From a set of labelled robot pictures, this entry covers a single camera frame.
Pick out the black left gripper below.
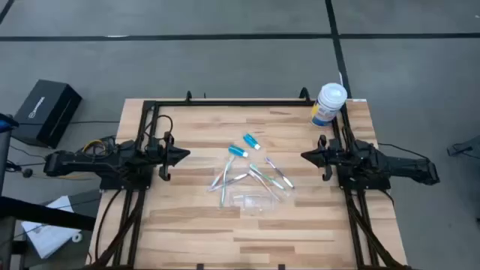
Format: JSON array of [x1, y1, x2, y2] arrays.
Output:
[[148, 130, 191, 182]]

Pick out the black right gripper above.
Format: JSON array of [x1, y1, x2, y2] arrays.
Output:
[[300, 134, 348, 182]]

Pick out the orange toothbrush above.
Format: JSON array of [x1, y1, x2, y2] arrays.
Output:
[[209, 154, 237, 190], [248, 169, 282, 203]]

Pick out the teal mouthwash bottle white cap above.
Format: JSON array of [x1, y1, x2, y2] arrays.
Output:
[[228, 145, 249, 158], [242, 133, 262, 151]]

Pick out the clear acrylic organiser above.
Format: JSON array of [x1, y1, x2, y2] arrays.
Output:
[[229, 190, 283, 215]]

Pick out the white disinfecting wipes canister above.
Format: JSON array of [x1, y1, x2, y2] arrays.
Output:
[[310, 82, 349, 128]]

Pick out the black cardboard box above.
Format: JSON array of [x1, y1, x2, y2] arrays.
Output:
[[10, 78, 83, 150]]

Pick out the black desk edge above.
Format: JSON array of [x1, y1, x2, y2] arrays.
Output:
[[0, 196, 97, 232]]

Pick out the black floor device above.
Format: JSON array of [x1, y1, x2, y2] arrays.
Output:
[[445, 133, 480, 158]]

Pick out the white paper sheets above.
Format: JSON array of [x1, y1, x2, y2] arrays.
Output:
[[20, 194, 83, 260]]

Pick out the grey stand with blue top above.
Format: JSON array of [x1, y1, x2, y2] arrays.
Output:
[[0, 112, 20, 196]]

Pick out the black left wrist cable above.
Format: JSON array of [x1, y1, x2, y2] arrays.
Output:
[[154, 114, 175, 148]]

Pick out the black aluminium table frame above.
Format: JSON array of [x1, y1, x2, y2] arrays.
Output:
[[86, 89, 413, 270]]

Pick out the yellow cable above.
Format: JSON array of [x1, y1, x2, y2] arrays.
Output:
[[35, 139, 108, 181]]

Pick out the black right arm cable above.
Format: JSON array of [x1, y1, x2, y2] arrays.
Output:
[[377, 142, 431, 162]]

